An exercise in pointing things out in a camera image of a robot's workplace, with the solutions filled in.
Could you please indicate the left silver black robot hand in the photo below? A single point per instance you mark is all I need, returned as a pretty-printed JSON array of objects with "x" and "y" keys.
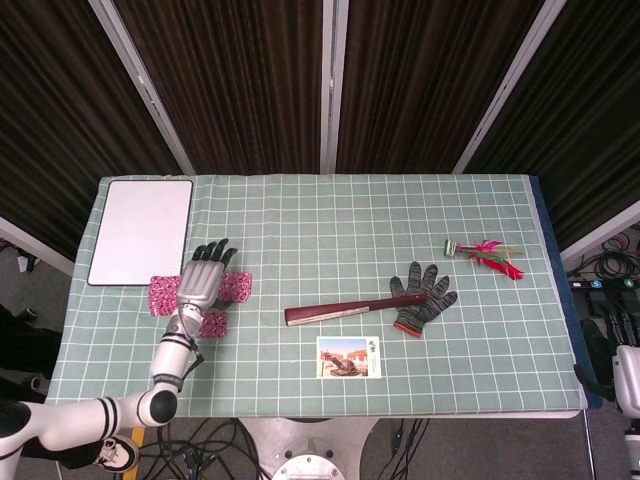
[{"x": 200, "y": 282}]

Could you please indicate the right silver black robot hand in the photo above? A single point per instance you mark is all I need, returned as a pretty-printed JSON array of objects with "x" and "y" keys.
[{"x": 627, "y": 375}]

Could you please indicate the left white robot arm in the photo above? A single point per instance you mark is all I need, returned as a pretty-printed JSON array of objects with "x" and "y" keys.
[{"x": 165, "y": 365}]

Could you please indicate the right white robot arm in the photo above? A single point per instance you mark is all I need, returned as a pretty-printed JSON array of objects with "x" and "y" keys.
[{"x": 632, "y": 450}]

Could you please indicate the green white grid tablecloth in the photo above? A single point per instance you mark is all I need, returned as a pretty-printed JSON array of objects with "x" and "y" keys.
[{"x": 320, "y": 230}]

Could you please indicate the white board with black rim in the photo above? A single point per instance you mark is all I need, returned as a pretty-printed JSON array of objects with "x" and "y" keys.
[{"x": 140, "y": 232}]

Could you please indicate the black device with lit buttons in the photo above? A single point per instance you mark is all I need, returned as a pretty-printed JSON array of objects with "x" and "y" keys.
[{"x": 610, "y": 286}]

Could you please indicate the dark blue under cloth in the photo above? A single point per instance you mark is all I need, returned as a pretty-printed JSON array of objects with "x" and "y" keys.
[{"x": 557, "y": 260}]

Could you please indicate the dark red folded fan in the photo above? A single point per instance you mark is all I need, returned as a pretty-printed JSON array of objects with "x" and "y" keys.
[{"x": 345, "y": 309}]

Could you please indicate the photo postcard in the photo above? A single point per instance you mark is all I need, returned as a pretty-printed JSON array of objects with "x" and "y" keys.
[{"x": 349, "y": 357}]

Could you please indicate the black office chair base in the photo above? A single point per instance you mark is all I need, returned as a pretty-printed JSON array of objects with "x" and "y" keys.
[{"x": 27, "y": 315}]

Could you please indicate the red feather shuttlecock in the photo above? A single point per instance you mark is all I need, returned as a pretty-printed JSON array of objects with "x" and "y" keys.
[{"x": 487, "y": 257}]

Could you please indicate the white sneaker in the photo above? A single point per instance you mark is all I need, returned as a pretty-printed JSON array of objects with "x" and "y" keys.
[{"x": 120, "y": 452}]

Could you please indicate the brown ribbed partition panel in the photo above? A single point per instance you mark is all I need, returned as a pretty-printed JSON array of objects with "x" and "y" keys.
[
  {"x": 60, "y": 115},
  {"x": 585, "y": 115},
  {"x": 235, "y": 85},
  {"x": 425, "y": 85}
]

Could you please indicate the grey striped knit work glove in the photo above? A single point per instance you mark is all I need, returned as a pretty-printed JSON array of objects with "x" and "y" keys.
[{"x": 422, "y": 300}]

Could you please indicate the grey partition post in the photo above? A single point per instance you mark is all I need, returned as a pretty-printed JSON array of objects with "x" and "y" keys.
[
  {"x": 30, "y": 242},
  {"x": 505, "y": 90},
  {"x": 145, "y": 85},
  {"x": 600, "y": 235},
  {"x": 332, "y": 85}
]

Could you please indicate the silver table pedestal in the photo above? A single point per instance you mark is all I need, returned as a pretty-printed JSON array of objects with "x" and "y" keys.
[{"x": 305, "y": 445}]

